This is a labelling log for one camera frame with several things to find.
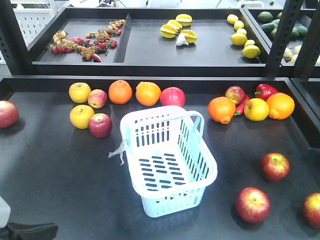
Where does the orange right of pair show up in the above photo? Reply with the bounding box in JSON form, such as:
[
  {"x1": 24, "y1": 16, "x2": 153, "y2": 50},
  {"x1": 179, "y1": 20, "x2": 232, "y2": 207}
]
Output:
[{"x1": 135, "y1": 81, "x2": 162, "y2": 107}]

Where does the light blue plastic basket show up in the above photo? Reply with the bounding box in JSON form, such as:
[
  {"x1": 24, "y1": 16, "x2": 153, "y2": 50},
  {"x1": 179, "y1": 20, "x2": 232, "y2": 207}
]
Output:
[{"x1": 109, "y1": 105, "x2": 218, "y2": 218}]

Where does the small red apple back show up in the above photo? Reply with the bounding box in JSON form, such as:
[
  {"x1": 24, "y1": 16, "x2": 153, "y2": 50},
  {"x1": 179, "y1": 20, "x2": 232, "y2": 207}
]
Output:
[{"x1": 87, "y1": 89, "x2": 108, "y2": 109}]

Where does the large red apple by oranges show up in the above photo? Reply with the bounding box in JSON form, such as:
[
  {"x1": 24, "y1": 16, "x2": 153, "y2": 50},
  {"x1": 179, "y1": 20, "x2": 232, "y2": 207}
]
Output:
[{"x1": 159, "y1": 86, "x2": 186, "y2": 107}]

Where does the red apple near front upper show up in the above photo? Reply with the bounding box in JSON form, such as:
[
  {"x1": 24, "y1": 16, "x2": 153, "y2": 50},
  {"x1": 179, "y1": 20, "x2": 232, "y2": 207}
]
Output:
[{"x1": 260, "y1": 152, "x2": 291, "y2": 182}]

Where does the black upright post left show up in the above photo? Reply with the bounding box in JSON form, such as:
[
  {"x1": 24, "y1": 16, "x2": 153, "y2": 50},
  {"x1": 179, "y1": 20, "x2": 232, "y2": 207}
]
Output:
[{"x1": 264, "y1": 0, "x2": 304, "y2": 78}]

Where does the black upright post right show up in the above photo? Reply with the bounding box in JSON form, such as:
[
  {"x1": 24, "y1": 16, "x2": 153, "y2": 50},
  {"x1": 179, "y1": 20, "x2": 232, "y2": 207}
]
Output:
[{"x1": 293, "y1": 1, "x2": 320, "y2": 78}]

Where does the red apple near front lower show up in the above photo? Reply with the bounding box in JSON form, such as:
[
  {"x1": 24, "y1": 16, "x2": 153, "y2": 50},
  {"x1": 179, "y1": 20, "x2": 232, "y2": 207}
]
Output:
[{"x1": 235, "y1": 187, "x2": 271, "y2": 224}]

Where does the lone red apple far left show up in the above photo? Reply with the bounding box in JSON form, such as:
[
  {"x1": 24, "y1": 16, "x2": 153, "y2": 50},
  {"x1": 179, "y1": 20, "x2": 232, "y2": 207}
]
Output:
[{"x1": 0, "y1": 100, "x2": 19, "y2": 129}]

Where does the orange of pair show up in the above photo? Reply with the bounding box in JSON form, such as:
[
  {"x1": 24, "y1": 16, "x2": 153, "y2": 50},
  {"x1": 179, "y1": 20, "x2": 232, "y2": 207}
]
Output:
[
  {"x1": 108, "y1": 79, "x2": 133, "y2": 105},
  {"x1": 135, "y1": 81, "x2": 162, "y2": 107}
]

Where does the black wooden produce stand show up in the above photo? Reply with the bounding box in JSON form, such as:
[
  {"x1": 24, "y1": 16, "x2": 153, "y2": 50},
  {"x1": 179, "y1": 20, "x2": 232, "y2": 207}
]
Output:
[{"x1": 0, "y1": 4, "x2": 320, "y2": 240}]

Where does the large orange right group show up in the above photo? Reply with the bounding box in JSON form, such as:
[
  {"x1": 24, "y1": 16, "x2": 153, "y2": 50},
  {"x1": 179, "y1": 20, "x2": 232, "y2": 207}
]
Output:
[{"x1": 266, "y1": 92, "x2": 295, "y2": 120}]

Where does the red apple far right edge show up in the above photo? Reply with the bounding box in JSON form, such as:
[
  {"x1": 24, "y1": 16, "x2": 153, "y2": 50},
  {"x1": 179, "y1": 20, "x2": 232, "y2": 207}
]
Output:
[{"x1": 303, "y1": 192, "x2": 320, "y2": 230}]

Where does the red chili pepper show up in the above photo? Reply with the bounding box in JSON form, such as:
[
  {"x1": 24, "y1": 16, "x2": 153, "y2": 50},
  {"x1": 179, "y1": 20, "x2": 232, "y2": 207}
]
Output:
[{"x1": 234, "y1": 95, "x2": 251, "y2": 116}]

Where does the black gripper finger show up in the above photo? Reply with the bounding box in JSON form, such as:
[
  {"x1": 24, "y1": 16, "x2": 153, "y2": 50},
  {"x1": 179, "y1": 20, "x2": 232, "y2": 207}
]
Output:
[{"x1": 0, "y1": 222, "x2": 59, "y2": 240}]

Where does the red bell pepper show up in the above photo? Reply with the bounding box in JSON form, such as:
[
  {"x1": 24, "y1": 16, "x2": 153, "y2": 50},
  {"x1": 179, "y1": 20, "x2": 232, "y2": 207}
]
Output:
[{"x1": 254, "y1": 83, "x2": 279, "y2": 101}]

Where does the orange left of pair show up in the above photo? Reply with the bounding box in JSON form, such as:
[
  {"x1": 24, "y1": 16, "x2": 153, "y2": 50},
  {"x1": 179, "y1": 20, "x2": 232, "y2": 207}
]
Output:
[{"x1": 108, "y1": 79, "x2": 133, "y2": 105}]

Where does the white garlic bulb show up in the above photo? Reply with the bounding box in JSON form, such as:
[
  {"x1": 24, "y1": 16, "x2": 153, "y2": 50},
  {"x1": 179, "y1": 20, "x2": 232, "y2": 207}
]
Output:
[{"x1": 176, "y1": 33, "x2": 189, "y2": 47}]

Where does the yellow apple right group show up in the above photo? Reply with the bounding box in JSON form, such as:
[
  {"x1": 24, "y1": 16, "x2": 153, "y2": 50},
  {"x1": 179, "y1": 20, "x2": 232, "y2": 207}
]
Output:
[{"x1": 244, "y1": 98, "x2": 270, "y2": 122}]

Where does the yellow apple front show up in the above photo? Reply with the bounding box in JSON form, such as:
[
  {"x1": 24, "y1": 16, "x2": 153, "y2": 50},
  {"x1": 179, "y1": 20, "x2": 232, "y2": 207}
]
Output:
[{"x1": 69, "y1": 104, "x2": 95, "y2": 130}]

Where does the yellow apple back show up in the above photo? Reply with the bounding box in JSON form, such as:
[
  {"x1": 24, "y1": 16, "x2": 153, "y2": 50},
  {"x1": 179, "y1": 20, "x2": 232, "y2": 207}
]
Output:
[{"x1": 68, "y1": 82, "x2": 92, "y2": 104}]

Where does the small red apple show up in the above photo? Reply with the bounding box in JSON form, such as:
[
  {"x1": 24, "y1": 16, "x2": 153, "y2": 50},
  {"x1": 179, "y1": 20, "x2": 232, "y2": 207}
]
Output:
[
  {"x1": 87, "y1": 89, "x2": 108, "y2": 109},
  {"x1": 88, "y1": 113, "x2": 113, "y2": 138}
]

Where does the red apple behind yellow apple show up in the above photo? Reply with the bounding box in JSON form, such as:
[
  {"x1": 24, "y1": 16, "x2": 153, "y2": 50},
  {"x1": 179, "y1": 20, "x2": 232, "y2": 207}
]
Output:
[{"x1": 224, "y1": 86, "x2": 247, "y2": 106}]

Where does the black upright post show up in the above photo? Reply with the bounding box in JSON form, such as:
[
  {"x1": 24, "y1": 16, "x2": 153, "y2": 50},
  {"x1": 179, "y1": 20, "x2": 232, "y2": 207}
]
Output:
[
  {"x1": 293, "y1": 1, "x2": 320, "y2": 78},
  {"x1": 264, "y1": 0, "x2": 304, "y2": 78}
]

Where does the orange with navel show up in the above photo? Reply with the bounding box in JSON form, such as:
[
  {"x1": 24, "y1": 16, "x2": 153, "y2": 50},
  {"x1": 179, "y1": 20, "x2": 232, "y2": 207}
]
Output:
[{"x1": 208, "y1": 96, "x2": 236, "y2": 124}]

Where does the small red apple front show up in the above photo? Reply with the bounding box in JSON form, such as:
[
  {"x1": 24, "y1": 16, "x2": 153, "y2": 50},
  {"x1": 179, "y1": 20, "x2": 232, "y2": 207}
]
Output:
[{"x1": 88, "y1": 113, "x2": 113, "y2": 138}]

